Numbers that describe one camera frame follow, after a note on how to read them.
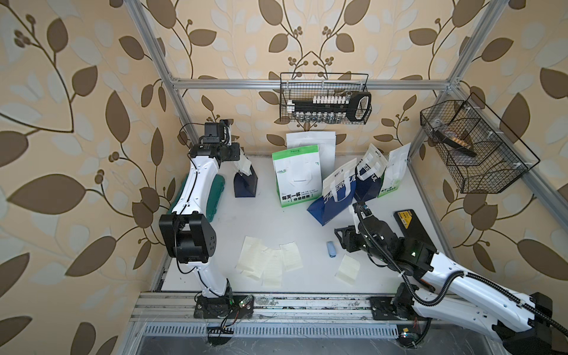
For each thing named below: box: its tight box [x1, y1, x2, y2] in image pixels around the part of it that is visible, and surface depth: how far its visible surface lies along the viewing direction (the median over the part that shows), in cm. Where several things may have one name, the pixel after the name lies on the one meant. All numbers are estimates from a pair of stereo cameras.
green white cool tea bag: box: [272, 144, 322, 208], surface depth 93 cm
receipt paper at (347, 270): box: [334, 253, 361, 287], surface depth 84 cm
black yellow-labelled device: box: [393, 209, 438, 253], surface depth 94 cm
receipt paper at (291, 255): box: [279, 241, 304, 273], surface depth 88 cm
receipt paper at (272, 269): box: [261, 248, 284, 287], surface depth 86 cm
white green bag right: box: [377, 142, 412, 198], surface depth 96 cm
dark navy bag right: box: [355, 143, 389, 202], surface depth 94 cm
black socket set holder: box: [286, 91, 373, 123], surface depth 86 cm
